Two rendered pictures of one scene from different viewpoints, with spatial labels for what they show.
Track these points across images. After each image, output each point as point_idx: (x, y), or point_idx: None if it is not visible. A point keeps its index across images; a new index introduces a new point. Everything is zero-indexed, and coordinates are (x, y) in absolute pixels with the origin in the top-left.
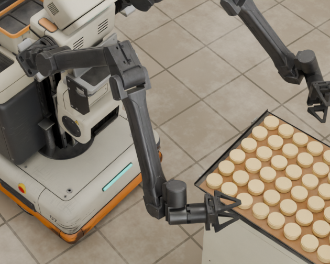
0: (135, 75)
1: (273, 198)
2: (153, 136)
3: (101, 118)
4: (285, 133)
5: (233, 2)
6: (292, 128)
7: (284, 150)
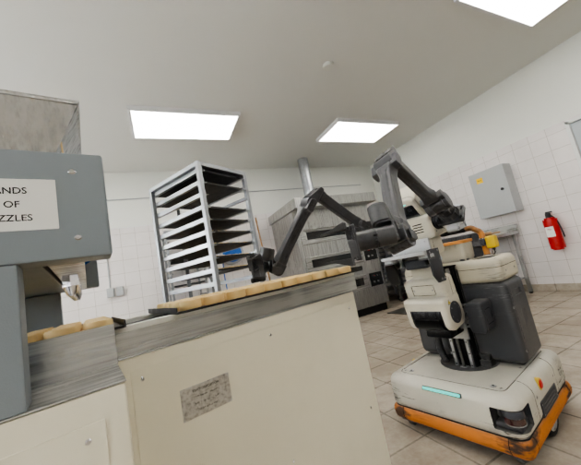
0: (304, 199)
1: (261, 282)
2: (291, 231)
3: (420, 309)
4: (325, 270)
5: (373, 169)
6: (331, 269)
7: (305, 274)
